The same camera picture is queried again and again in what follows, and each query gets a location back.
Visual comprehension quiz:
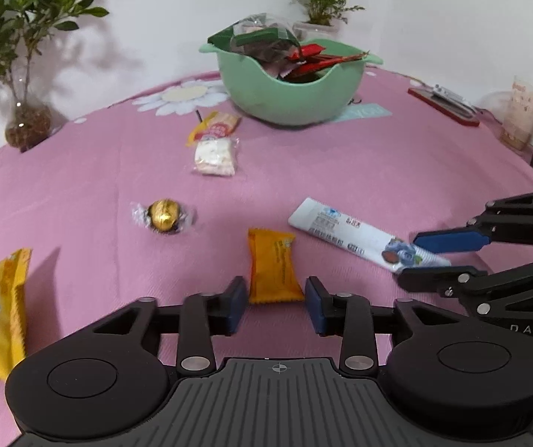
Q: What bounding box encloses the small plant in white pot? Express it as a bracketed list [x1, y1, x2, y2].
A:
[290, 0, 365, 40]

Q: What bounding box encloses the green plastic bowl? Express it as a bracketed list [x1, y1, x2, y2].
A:
[200, 39, 384, 126]

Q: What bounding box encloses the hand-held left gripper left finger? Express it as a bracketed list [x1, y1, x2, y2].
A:
[92, 276, 249, 378]

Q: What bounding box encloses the small silver object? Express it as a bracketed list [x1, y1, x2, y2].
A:
[432, 84, 476, 116]

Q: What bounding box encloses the small red packet white print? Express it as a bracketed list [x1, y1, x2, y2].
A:
[287, 43, 325, 63]

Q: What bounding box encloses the green packet with clear window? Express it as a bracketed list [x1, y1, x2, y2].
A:
[207, 13, 301, 64]

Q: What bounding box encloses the clear white nougat packet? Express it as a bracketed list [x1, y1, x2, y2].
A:
[193, 137, 240, 178]

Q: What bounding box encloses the white packet with blueberry print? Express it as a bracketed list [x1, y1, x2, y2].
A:
[288, 197, 454, 275]

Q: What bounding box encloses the yellow red candy packet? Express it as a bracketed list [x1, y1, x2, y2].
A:
[186, 112, 243, 147]

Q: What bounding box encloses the orange snack packet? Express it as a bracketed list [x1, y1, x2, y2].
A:
[247, 228, 305, 304]

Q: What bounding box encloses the pink floral tablecloth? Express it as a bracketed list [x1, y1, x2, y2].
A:
[0, 67, 533, 447]

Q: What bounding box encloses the leafy plant in glass vase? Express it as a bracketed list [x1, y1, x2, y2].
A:
[0, 0, 111, 152]

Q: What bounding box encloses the gold foil chocolate ball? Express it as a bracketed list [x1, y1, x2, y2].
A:
[130, 198, 197, 236]

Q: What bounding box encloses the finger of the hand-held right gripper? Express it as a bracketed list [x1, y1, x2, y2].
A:
[413, 187, 533, 255]
[397, 254, 533, 316]

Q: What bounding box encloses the red packet with gold print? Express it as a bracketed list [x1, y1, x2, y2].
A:
[278, 51, 372, 83]

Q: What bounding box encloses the beige pouch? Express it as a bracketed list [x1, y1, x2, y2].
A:
[499, 75, 533, 152]

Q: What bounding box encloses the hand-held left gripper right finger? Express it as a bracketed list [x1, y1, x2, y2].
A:
[305, 276, 465, 378]

